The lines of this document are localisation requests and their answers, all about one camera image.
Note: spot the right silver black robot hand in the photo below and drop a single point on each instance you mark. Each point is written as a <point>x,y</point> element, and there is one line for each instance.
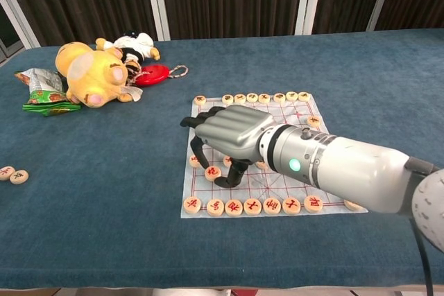
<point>236,129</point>

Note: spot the red character wooden chess piece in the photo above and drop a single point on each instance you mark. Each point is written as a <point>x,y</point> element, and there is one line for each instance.
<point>215,207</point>
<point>272,206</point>
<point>354,206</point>
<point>193,161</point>
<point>212,172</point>
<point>252,207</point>
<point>233,207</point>
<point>291,205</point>
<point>227,161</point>
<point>313,204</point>
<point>6,173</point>
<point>192,204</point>

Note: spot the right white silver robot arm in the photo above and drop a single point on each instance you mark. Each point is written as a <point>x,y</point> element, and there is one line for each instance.
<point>347,171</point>

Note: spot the black character wooden chess piece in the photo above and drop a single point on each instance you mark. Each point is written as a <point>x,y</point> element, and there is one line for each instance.
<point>19,176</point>
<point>313,121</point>
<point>227,98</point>
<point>200,100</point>
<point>252,97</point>
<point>240,98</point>
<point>292,95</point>
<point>260,165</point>
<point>264,98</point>
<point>304,96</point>
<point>279,97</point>

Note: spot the paper chess board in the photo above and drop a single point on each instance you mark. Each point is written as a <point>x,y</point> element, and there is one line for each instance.
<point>263,188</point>

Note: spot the plush doll white shirt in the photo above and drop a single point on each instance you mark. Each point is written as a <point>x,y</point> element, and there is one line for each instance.
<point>137,44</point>

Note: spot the yellow plush animal toy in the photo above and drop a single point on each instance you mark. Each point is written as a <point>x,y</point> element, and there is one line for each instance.
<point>93,74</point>

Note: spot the blue felt table cover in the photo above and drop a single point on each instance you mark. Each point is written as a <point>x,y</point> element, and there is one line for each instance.
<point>104,223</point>

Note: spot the green silver snack bag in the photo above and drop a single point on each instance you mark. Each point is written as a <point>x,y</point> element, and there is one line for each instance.
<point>45,82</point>

